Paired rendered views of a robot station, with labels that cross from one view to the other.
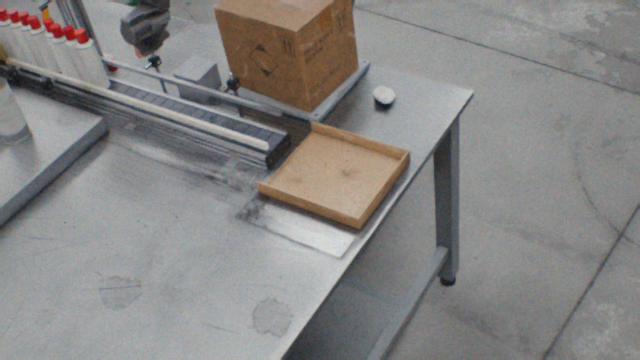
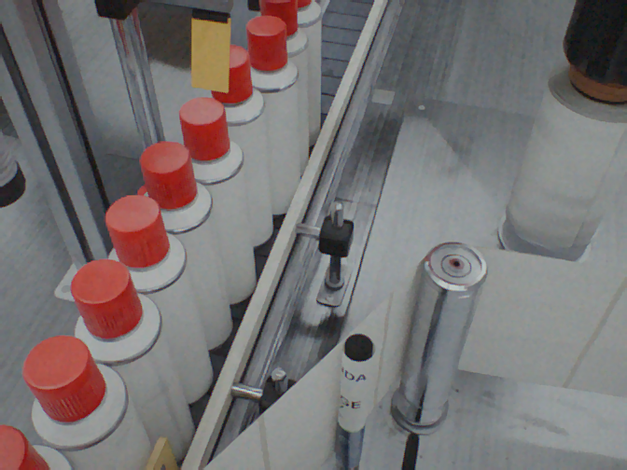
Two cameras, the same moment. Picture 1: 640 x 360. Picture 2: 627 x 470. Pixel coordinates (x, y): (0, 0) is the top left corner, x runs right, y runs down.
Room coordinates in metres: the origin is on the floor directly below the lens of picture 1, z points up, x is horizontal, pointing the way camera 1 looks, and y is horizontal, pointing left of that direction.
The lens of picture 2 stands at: (2.09, 1.16, 1.37)
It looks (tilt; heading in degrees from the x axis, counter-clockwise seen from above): 48 degrees down; 246
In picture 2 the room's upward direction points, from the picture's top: straight up
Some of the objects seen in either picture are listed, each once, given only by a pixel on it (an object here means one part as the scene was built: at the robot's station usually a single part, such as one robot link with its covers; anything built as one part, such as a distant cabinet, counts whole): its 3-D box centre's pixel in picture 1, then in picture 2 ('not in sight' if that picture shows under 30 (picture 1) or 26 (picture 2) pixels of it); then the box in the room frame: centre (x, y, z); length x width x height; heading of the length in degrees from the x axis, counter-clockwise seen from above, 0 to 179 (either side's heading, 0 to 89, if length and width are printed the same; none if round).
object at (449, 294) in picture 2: not in sight; (435, 347); (1.91, 0.97, 0.97); 0.05 x 0.05 x 0.19
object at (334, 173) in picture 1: (333, 171); not in sight; (1.34, -0.03, 0.85); 0.30 x 0.26 x 0.04; 51
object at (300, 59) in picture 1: (288, 38); not in sight; (1.78, 0.03, 0.99); 0.30 x 0.24 x 0.27; 46
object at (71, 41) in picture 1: (79, 56); (282, 90); (1.90, 0.66, 0.98); 0.05 x 0.05 x 0.20
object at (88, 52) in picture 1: (91, 59); (296, 62); (1.87, 0.62, 0.98); 0.05 x 0.05 x 0.20
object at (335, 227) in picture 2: (48, 88); (336, 245); (1.91, 0.79, 0.89); 0.03 x 0.03 x 0.12; 51
